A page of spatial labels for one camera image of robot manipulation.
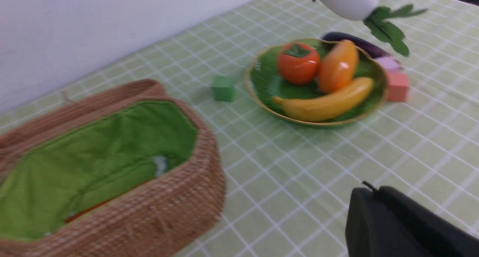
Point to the orange yellow mango toy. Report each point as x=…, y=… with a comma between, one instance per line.
x=338, y=67

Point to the pink foam cube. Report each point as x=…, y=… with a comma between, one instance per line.
x=389, y=63

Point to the orange carrot toy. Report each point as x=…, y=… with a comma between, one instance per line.
x=76, y=215

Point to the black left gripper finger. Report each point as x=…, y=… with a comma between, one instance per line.
x=384, y=222

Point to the green checkered tablecloth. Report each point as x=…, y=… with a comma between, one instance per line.
x=288, y=185

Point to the orange persimmon toy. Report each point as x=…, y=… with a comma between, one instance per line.
x=298, y=63

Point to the white radish toy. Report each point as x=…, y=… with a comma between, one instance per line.
x=377, y=18

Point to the woven wicker basket lid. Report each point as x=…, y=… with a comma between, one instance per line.
x=12, y=139

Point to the green leaf-shaped glass plate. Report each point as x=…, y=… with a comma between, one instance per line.
x=264, y=81

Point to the salmon foam cube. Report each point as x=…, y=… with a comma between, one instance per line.
x=398, y=86

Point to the woven wicker basket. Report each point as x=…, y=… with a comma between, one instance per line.
x=155, y=155

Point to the yellow banana toy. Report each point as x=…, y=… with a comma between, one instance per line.
x=329, y=106

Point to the green foam cube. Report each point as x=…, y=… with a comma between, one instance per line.
x=223, y=88

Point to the purple eggplant toy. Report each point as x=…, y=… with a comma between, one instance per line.
x=371, y=49

